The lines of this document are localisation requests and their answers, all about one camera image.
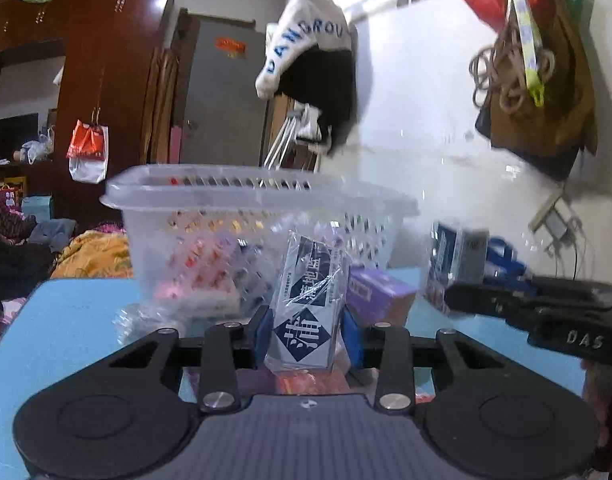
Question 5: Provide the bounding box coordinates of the clear bag on counter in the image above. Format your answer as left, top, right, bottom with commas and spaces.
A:
23, 127, 55, 164

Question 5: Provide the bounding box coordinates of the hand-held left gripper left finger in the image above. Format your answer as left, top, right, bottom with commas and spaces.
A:
103, 306, 275, 413

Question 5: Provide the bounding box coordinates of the white plastic basket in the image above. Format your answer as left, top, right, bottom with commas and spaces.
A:
100, 164, 421, 312

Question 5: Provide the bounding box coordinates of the metal crutch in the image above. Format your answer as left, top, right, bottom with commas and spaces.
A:
262, 110, 299, 169
273, 110, 309, 161

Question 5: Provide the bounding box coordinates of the coiled rope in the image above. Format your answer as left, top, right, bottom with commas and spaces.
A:
468, 30, 558, 114

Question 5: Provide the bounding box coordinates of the blue diamond print box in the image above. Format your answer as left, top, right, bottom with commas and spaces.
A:
265, 230, 350, 374

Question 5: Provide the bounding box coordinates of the yellow blanket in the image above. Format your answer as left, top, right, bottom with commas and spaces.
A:
51, 230, 135, 282

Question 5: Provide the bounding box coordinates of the red door sign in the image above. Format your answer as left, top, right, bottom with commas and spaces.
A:
215, 37, 247, 59

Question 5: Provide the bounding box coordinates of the teal box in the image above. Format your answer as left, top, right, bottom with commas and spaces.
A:
21, 195, 55, 222

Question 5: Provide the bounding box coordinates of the dark wooden wardrobe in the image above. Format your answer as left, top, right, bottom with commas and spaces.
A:
0, 0, 175, 227

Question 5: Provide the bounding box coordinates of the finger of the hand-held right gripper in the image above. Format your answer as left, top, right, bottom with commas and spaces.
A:
485, 237, 532, 283
443, 277, 542, 331

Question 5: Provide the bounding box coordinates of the small purple box tan side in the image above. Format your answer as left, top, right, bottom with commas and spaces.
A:
346, 265, 418, 329

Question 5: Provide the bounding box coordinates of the red packet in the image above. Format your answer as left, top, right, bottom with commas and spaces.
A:
276, 370, 353, 397

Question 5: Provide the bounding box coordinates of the white black hanging jacket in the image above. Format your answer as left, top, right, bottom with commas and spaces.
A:
255, 0, 358, 157

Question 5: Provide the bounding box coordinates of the black television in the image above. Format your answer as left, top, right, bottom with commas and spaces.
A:
0, 112, 40, 162

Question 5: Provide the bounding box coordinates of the blue white box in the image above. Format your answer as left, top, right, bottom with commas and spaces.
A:
427, 219, 490, 312

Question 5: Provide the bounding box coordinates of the grey door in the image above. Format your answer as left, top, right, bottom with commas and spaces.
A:
182, 14, 273, 167

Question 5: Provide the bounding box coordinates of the blue grey cloth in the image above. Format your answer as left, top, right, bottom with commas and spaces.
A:
28, 217, 78, 252

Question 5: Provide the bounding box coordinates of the brown hanging bag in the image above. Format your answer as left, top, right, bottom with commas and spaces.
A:
475, 0, 600, 182

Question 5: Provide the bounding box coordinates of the orange white plastic bag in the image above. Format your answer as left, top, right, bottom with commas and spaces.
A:
67, 119, 110, 184

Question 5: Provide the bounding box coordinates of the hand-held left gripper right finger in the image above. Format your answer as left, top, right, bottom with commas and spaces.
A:
341, 308, 507, 413

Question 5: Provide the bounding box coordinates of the yellow green strap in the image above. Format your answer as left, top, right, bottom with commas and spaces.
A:
501, 0, 545, 107

